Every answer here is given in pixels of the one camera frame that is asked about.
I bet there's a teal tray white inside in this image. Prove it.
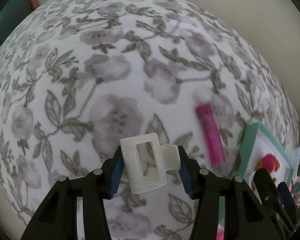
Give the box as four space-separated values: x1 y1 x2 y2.
219 122 298 230

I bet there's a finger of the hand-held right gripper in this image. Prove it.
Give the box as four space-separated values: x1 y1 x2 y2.
252 168 296 240
277 182 298 223

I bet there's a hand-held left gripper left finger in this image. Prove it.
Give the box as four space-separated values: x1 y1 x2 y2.
20 145 125 240

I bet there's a pink lighter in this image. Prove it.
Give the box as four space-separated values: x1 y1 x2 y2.
195 104 226 167

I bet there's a clear plastic box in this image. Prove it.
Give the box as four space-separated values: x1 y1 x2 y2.
292 146 300 167

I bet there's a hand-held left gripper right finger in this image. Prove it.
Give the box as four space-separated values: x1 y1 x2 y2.
176 145 273 240

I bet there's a dark cabinet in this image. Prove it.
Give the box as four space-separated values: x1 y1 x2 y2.
0 0 32 53

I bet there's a puppy toy figure pink hat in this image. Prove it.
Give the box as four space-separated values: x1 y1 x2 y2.
255 154 282 180

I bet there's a white hair claw clip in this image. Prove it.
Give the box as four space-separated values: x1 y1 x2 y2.
120 133 182 195

